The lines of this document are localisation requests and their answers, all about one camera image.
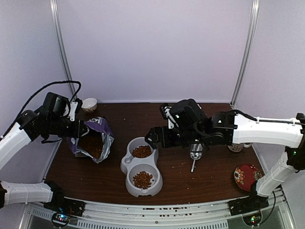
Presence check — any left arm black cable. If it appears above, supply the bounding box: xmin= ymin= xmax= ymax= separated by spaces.
xmin=0 ymin=80 xmax=81 ymax=139

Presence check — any metal food scoop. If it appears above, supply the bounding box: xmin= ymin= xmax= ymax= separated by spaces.
xmin=190 ymin=144 xmax=203 ymax=173

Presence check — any patterned mug yellow inside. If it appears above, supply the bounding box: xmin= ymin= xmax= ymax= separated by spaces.
xmin=227 ymin=143 xmax=252 ymax=153

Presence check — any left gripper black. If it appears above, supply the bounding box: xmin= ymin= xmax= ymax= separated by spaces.
xmin=47 ymin=116 xmax=87 ymax=138

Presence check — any right aluminium frame post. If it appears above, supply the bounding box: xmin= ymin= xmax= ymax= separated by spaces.
xmin=230 ymin=0 xmax=260 ymax=108

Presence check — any aluminium front rail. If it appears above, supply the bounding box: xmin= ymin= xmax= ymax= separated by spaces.
xmin=19 ymin=188 xmax=296 ymax=229

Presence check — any small white round bowl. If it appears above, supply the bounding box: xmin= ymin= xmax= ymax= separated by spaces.
xmin=81 ymin=98 xmax=98 ymax=113

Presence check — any aluminium frame post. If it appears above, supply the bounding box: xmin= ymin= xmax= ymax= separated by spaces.
xmin=49 ymin=0 xmax=80 ymax=96
xmin=230 ymin=0 xmax=260 ymax=108

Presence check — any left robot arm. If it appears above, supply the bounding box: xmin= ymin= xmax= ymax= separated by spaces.
xmin=0 ymin=93 xmax=86 ymax=212

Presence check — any kibble in far bowl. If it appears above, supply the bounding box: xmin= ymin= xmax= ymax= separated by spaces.
xmin=132 ymin=146 xmax=152 ymax=158

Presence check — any purple puppy food bag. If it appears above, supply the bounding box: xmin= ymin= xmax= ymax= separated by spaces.
xmin=67 ymin=117 xmax=114 ymax=164

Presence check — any red floral plate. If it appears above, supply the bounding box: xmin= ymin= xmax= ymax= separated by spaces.
xmin=234 ymin=164 xmax=262 ymax=192

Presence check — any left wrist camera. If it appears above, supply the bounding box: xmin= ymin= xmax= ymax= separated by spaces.
xmin=68 ymin=98 xmax=82 ymax=121

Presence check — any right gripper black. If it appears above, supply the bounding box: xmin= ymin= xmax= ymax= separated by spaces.
xmin=144 ymin=126 xmax=204 ymax=150

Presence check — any left aluminium frame post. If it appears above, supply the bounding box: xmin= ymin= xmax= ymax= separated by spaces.
xmin=49 ymin=0 xmax=80 ymax=96

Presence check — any grey double pet bowl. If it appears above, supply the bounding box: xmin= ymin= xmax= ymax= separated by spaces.
xmin=121 ymin=137 xmax=163 ymax=197

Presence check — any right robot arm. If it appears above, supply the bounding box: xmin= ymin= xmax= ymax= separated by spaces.
xmin=144 ymin=99 xmax=305 ymax=211

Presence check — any kibble in bowl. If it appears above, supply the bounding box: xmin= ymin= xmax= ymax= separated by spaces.
xmin=133 ymin=171 xmax=153 ymax=189
xmin=132 ymin=146 xmax=152 ymax=158

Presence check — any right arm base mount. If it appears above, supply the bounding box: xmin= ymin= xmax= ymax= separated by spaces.
xmin=228 ymin=196 xmax=269 ymax=227

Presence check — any kibble in near bowl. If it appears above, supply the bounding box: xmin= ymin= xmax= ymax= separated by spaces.
xmin=133 ymin=171 xmax=153 ymax=189

